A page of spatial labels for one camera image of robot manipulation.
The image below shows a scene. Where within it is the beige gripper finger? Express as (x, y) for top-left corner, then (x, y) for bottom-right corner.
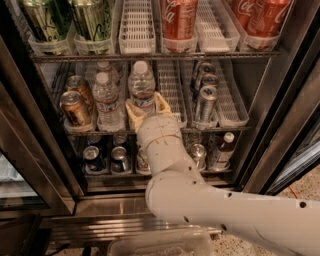
(154, 92), (172, 115)
(125, 99), (146, 132)

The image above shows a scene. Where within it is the water bottle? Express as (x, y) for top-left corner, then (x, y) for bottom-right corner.
(128, 61), (155, 116)
(92, 72), (121, 132)
(97, 62), (120, 84)

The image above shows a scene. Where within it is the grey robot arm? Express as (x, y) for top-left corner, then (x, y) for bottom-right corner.
(126, 93), (320, 256)

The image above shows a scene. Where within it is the empty white tray middle shelf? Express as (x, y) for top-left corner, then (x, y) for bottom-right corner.
(157, 60), (187, 128)

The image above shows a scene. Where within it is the empty white tray shelf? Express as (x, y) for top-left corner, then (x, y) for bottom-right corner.
(157, 60), (187, 128)
(118, 0), (156, 54)

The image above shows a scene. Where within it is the white patterned can bottom shelf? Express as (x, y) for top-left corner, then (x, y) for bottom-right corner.
(137, 148), (150, 172)

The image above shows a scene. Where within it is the silver can bottom shelf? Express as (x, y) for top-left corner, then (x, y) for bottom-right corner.
(190, 144), (207, 170)

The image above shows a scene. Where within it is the brown drink bottle white cap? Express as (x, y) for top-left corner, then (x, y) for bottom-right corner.
(209, 132), (235, 170)

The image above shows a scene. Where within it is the empty white tray top shelf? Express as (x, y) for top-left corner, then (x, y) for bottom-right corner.
(118, 0), (156, 54)

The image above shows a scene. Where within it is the open fridge door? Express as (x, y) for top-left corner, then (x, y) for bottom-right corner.
(243, 19), (320, 196)

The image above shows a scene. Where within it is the blue can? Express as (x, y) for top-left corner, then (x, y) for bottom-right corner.
(111, 146), (131, 174)
(87, 135), (107, 157)
(83, 146), (105, 172)
(112, 133), (130, 152)

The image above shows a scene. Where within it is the front silver slim can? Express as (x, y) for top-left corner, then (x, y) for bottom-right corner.
(195, 85), (218, 123)

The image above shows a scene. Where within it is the silver slim can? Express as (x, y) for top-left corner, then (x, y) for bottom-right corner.
(195, 85), (218, 123)
(190, 61), (215, 91)
(193, 74), (220, 101)

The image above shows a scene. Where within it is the rear left blue can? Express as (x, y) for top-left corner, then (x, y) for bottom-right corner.
(87, 135), (107, 157)

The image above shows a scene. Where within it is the middle silver slim can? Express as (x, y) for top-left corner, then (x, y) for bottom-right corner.
(193, 74), (220, 101)

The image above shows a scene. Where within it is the rear silver slim can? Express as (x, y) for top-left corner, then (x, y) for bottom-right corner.
(190, 61), (215, 91)

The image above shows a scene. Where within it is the front left blue can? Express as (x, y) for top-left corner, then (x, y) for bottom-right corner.
(83, 146), (105, 172)

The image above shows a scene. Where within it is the front gold can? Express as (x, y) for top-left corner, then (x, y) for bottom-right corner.
(60, 90), (91, 127)

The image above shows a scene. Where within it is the gold can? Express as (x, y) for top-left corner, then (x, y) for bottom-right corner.
(60, 90), (91, 127)
(66, 75), (94, 113)

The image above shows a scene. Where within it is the rear gold can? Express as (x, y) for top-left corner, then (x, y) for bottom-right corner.
(66, 75), (94, 113)

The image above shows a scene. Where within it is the centre red cola can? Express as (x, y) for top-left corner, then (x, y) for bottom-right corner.
(160, 0), (198, 40)

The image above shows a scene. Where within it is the red cola can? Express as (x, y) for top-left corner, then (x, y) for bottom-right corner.
(246, 0), (291, 38)
(232, 0), (256, 28)
(160, 0), (198, 40)

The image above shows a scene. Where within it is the right green can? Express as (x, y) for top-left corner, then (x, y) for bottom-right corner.
(69, 0), (112, 42)

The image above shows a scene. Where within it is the green can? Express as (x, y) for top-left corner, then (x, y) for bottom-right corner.
(69, 0), (112, 42)
(18, 0), (71, 42)

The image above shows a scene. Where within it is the left green can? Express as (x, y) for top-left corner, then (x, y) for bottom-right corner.
(18, 0), (71, 42)

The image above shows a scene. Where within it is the right rear red cola can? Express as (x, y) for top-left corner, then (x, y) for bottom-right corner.
(232, 0), (256, 28)

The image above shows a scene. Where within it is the right front red cola can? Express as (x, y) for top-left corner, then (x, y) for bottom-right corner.
(246, 0), (291, 38)

